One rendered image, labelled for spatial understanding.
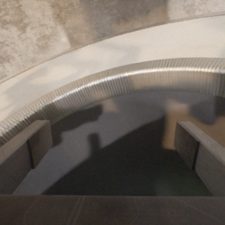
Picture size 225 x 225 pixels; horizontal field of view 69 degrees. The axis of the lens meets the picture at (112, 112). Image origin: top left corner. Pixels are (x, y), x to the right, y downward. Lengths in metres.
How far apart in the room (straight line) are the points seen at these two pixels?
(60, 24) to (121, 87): 0.62
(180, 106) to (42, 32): 0.78
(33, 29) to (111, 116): 0.70
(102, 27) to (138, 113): 0.56
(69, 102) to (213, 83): 0.28
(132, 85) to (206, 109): 0.15
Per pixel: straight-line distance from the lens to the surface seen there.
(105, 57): 0.47
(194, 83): 0.34
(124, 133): 0.45
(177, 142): 0.17
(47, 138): 0.16
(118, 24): 0.86
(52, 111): 0.37
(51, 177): 0.45
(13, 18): 1.03
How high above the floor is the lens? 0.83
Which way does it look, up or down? 49 degrees down
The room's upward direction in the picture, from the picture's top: 169 degrees counter-clockwise
